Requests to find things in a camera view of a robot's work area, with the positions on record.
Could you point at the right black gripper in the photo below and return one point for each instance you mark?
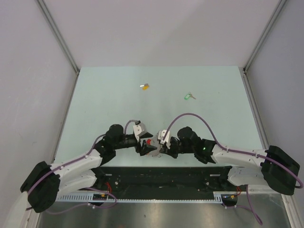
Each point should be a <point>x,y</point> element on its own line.
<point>175,156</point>

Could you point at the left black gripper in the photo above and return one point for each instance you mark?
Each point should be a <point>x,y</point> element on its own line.
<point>146,148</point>

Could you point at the metal key organizer red handle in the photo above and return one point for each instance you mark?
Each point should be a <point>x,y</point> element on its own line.
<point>157,145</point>

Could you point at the key with green tag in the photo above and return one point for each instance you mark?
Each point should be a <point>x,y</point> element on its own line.
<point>189,96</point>

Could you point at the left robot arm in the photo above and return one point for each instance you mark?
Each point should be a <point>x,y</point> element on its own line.
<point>47,182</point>

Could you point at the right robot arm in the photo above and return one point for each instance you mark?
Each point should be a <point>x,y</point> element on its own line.
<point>272,167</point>

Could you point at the key with yellow tag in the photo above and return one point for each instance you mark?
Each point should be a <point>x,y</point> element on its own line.
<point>144,87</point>

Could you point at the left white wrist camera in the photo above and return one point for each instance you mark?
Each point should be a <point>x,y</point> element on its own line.
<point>139,130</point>

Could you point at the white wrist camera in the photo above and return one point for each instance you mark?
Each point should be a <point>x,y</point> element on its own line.
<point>164,136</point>
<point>139,130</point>

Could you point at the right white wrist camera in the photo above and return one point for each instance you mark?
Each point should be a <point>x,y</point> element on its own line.
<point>164,136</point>

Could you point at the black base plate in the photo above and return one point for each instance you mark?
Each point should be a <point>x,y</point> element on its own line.
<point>167,183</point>

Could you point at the white slotted cable duct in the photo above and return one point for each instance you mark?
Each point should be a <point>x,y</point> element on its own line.
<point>94,197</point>

